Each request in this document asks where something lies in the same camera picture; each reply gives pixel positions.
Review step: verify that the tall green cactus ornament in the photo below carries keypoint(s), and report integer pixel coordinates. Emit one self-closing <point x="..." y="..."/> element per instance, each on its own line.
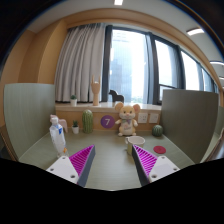
<point x="87" y="122"/>

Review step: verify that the purple round number sign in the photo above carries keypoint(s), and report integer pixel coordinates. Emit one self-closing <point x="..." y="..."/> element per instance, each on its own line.
<point x="106" y="121"/>

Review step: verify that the white wall socket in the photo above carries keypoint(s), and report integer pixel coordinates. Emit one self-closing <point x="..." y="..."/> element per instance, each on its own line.
<point x="142" y="118"/>
<point x="153" y="118"/>

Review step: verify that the ceiling lights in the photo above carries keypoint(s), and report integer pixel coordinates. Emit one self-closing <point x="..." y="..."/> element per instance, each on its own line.
<point x="195" y="31"/>

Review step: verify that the black horse figurine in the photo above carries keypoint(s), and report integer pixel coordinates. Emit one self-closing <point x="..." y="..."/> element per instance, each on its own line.
<point x="116" y="96"/>

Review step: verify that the grey curtain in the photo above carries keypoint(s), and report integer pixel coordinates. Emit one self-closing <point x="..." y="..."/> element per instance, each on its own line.
<point x="80" y="63"/>

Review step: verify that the pink horse figurine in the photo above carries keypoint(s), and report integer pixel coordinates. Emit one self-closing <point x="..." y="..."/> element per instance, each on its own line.
<point x="64" y="124"/>

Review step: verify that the round green cactus ornament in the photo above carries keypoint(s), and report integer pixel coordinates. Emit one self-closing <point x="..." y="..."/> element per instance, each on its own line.
<point x="157" y="131"/>

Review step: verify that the clear plastic water bottle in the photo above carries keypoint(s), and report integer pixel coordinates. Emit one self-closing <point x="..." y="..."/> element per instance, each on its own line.
<point x="57" y="136"/>

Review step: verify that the beige plush mouse toy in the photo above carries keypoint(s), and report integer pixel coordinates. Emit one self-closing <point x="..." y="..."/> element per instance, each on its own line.
<point x="126" y="121"/>

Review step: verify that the wooden hand model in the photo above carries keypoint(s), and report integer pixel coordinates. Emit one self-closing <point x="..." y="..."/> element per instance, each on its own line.
<point x="96" y="91"/>

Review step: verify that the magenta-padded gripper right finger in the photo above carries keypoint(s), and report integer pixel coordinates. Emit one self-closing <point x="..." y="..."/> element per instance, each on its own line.
<point x="161" y="166"/>

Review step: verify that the flat round red coaster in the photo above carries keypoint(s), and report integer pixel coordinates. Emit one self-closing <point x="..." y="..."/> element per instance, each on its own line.
<point x="159" y="149"/>

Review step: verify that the dark-framed window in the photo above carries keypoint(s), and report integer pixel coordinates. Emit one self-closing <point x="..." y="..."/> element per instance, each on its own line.
<point x="128" y="63"/>

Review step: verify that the grey-green desk partition panel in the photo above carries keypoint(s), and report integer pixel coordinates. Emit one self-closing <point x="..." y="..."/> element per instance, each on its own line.
<point x="188" y="121"/>
<point x="28" y="116"/>

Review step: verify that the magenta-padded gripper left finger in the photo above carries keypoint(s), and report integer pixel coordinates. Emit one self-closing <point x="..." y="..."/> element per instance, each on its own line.
<point x="63" y="166"/>

